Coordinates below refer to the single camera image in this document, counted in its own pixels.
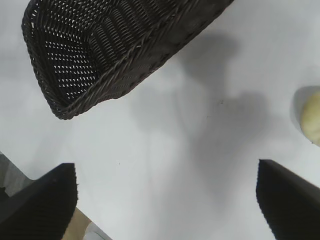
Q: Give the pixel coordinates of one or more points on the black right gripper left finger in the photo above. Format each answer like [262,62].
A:
[37,207]

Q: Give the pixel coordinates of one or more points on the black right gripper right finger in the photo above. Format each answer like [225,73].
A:
[292,207]

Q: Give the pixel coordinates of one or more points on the pale yellow egg yolk pastry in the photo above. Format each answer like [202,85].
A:
[312,117]

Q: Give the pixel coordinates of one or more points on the dark brown wicker basket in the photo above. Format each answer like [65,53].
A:
[75,62]

